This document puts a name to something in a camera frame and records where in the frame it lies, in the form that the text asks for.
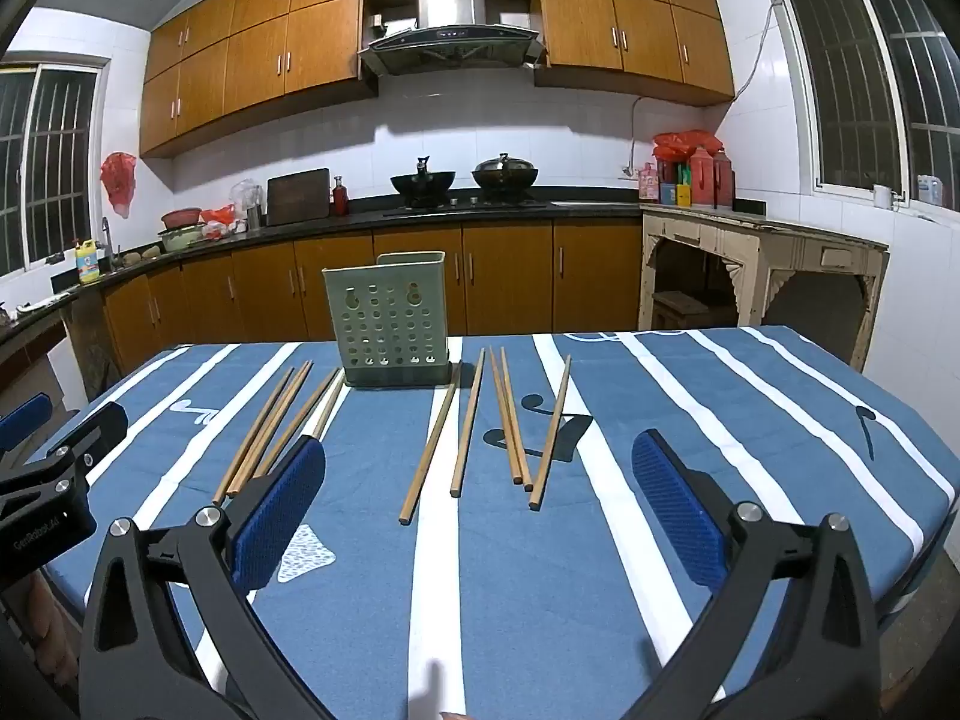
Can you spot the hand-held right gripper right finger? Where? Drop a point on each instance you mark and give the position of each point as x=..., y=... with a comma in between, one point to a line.
x=675, y=510

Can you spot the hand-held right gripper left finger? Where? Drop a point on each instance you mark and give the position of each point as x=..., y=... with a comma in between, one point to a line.
x=277, y=517

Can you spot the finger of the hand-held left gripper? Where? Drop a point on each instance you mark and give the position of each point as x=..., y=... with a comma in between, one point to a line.
x=26, y=418
x=94, y=431

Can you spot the green perforated utensil holder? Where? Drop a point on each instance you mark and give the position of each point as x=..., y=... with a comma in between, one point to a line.
x=390, y=315

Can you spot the blue white striped tablecloth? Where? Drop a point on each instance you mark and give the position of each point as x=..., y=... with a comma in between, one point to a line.
x=600, y=555

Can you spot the yellow detergent bottle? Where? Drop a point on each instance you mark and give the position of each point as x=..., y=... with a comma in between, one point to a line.
x=88, y=262

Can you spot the metal faucet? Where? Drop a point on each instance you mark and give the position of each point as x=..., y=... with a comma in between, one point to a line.
x=107, y=240

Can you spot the small wooden stool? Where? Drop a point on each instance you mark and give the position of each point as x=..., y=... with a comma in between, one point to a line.
x=679, y=307

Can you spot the green basin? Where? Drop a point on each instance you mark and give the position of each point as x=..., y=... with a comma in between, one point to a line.
x=180, y=238

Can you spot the red basin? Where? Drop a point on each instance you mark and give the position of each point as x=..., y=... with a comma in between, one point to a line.
x=181, y=217

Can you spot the red hanging plastic bag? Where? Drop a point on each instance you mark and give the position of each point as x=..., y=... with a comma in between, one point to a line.
x=118, y=180

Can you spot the barred window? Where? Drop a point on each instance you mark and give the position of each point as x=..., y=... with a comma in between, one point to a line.
x=862, y=90
x=52, y=165

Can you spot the old white wooden sideboard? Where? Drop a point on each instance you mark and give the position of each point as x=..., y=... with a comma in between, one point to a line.
x=750, y=240

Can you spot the clear plastic bag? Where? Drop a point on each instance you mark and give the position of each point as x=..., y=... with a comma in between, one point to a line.
x=246, y=195

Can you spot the dark wooden cutting board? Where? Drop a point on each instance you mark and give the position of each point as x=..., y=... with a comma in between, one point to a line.
x=298, y=199

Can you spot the black kitchen countertop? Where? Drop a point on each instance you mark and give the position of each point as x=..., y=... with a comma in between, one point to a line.
x=360, y=214

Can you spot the colourful boxes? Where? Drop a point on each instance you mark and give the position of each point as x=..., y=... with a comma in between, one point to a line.
x=679, y=191

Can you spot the red bottle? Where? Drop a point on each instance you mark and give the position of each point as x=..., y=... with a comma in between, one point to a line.
x=340, y=199

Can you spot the pink box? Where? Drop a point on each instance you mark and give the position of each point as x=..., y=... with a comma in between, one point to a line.
x=649, y=184

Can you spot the red plastic jug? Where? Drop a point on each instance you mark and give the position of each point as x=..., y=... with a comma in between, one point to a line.
x=701, y=180
x=723, y=184

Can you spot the black wok with ladle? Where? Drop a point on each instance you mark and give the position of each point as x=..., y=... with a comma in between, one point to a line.
x=424, y=184

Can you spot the black gas stove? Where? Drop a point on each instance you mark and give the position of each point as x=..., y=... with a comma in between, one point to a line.
x=465, y=204

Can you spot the white mug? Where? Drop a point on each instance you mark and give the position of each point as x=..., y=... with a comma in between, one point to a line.
x=883, y=197

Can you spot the black wok with lid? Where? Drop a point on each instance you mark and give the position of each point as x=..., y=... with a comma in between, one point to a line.
x=504, y=174

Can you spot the white plastic bottle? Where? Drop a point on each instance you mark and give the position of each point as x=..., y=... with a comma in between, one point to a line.
x=930, y=189

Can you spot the steel range hood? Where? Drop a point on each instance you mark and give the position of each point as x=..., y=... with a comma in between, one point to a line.
x=450, y=45

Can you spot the wooden wall cabinet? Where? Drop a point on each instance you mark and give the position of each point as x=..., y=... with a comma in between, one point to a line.
x=255, y=52
x=637, y=22

